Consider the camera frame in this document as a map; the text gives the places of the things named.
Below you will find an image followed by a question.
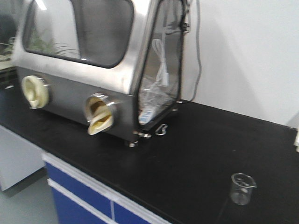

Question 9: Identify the blue lab cabinet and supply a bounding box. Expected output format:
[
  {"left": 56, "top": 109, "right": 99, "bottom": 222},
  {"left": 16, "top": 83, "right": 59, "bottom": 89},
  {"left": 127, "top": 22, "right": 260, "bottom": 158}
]
[{"left": 42, "top": 152, "right": 168, "bottom": 224}]

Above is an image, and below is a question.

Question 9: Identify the right cream glove port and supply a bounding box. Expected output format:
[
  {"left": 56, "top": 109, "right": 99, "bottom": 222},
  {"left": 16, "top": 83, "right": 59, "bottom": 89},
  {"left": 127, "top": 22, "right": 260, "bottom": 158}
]
[{"left": 84, "top": 92, "right": 118, "bottom": 135}]

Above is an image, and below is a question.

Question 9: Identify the cream glove port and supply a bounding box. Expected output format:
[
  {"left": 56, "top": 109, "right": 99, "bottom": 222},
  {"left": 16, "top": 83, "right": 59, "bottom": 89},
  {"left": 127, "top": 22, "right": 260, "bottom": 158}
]
[
  {"left": 21, "top": 75, "right": 50, "bottom": 109},
  {"left": 84, "top": 92, "right": 118, "bottom": 135}
]

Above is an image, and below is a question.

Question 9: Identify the stainless steel glove box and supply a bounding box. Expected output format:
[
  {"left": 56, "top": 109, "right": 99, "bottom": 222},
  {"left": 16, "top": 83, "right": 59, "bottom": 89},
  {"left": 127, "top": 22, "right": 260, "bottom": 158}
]
[{"left": 12, "top": 0, "right": 190, "bottom": 147}]

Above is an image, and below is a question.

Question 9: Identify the left cream glove port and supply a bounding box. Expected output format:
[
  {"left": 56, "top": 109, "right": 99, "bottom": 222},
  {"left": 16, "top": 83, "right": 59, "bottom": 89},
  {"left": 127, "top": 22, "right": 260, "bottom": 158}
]
[{"left": 21, "top": 75, "right": 50, "bottom": 109}]

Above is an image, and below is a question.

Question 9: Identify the small glass beaker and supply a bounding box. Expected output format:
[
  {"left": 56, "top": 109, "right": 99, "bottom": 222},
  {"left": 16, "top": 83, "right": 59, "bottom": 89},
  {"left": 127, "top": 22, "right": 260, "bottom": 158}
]
[{"left": 229, "top": 173, "right": 257, "bottom": 205}]

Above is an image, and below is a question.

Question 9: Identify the grey power cable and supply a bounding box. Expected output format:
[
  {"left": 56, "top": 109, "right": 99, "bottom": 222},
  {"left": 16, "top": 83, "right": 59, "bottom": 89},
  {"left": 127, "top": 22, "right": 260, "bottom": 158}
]
[{"left": 186, "top": 0, "right": 202, "bottom": 103}]

